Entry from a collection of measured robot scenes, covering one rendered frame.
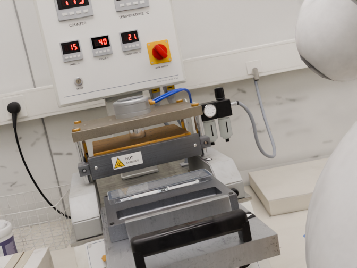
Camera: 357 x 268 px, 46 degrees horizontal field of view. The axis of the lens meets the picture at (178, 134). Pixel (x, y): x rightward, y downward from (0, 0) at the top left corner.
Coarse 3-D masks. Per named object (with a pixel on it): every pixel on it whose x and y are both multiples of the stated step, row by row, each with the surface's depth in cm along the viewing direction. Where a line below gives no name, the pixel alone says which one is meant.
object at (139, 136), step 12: (132, 132) 92; (144, 132) 93; (156, 132) 96; (168, 132) 92; (180, 132) 90; (96, 144) 95; (108, 144) 92; (120, 144) 89; (132, 144) 86; (144, 144) 86
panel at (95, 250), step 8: (96, 240) 75; (88, 248) 74; (96, 248) 74; (104, 248) 75; (88, 256) 74; (96, 256) 74; (104, 256) 72; (96, 264) 74; (104, 264) 74; (256, 264) 77
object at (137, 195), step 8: (208, 176) 73; (176, 184) 72; (184, 184) 72; (192, 184) 72; (144, 192) 71; (152, 192) 71; (160, 192) 71; (112, 200) 70; (120, 200) 70; (128, 200) 70
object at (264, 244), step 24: (144, 216) 57; (168, 216) 58; (192, 216) 58; (120, 240) 61; (216, 240) 55; (240, 240) 54; (264, 240) 53; (120, 264) 53; (168, 264) 51; (192, 264) 52; (216, 264) 52; (240, 264) 53
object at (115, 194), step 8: (176, 176) 77; (184, 176) 76; (192, 176) 75; (200, 176) 74; (144, 184) 75; (152, 184) 74; (160, 184) 74; (168, 184) 73; (112, 192) 74; (120, 192) 73; (128, 192) 72; (136, 192) 71
